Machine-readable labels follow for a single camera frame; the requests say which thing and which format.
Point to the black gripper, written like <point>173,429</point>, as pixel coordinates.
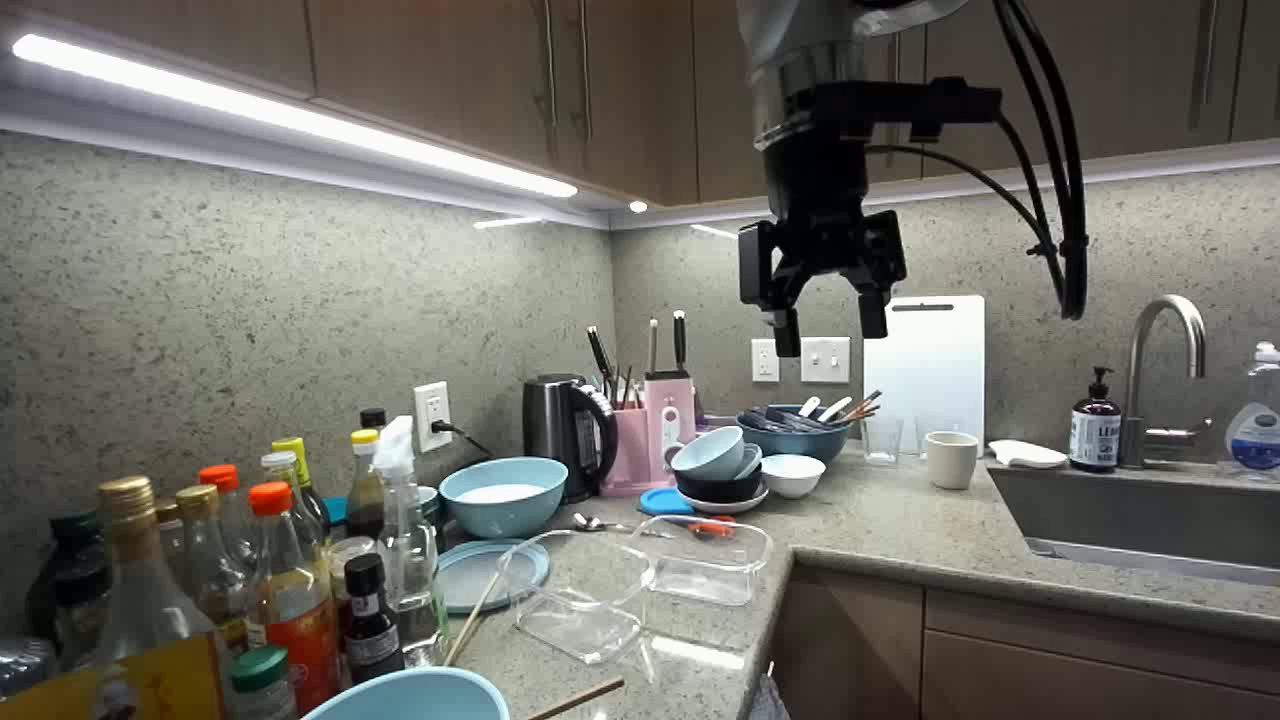
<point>819,180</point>

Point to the thin wooden stick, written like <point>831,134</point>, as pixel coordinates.
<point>469,621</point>

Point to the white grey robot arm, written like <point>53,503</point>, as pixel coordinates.
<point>819,43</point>

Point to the large dark blue bowl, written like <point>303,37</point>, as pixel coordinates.
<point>782,429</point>

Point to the small white bowl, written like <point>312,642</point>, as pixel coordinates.
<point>789,474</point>

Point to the light blue bowl by kettle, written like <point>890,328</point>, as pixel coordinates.
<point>505,497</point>

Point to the light blue bowl near bottles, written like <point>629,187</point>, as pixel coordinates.
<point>419,694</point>

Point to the white cutting board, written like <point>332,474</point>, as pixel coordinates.
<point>929,364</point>

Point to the white ceramic mug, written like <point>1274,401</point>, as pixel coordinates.
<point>951,458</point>

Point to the stacked grey black bowls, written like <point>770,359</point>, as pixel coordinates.
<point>718,470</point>

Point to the pink knife block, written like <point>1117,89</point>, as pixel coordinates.
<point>650,434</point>

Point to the clear glass container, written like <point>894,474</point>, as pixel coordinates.
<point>578,626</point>
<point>703,570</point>

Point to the black steel electric kettle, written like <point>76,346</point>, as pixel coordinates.
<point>568,420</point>

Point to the dark soap dispenser bottle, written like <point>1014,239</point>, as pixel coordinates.
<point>1092,436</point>

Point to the steel kitchen faucet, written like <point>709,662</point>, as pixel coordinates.
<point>1166,359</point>

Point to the metal spoon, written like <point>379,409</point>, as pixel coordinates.
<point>586,521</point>

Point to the steel sink basin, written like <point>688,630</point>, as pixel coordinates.
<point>1143,521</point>

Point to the blue dish soap bottle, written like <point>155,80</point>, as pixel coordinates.
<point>1253,434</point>

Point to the blue plate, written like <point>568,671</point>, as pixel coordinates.
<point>491,574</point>

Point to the clear spray bottle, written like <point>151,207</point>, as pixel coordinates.
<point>409,548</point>

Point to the yellow cap bottle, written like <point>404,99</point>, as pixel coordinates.
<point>365,497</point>

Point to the dark soy sauce bottle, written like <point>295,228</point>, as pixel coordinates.
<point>371,630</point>

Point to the under cabinet light strip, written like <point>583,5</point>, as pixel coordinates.
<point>272,115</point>

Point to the orange cap sauce bottle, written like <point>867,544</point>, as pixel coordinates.
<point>295,600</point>

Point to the green lid jar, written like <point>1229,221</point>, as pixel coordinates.
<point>261,687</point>

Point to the large yellow oil bottle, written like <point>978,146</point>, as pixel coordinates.
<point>156,655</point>

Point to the white light switch plate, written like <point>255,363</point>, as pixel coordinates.
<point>820,359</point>

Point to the orange handled peeler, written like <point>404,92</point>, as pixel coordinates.
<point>715,529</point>

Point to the white wall outlet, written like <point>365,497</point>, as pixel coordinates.
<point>434,412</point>

